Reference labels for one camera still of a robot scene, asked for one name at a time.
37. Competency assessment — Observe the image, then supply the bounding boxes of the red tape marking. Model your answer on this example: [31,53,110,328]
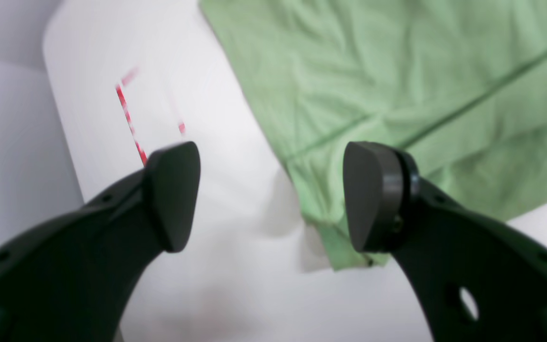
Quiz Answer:
[115,65,185,165]

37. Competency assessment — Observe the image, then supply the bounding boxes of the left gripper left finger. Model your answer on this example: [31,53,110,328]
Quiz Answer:
[0,142,200,342]

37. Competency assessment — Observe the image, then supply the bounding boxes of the green t-shirt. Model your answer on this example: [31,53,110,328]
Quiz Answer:
[200,0,547,271]

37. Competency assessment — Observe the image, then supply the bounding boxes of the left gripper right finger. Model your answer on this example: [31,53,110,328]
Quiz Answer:
[342,142,547,342]

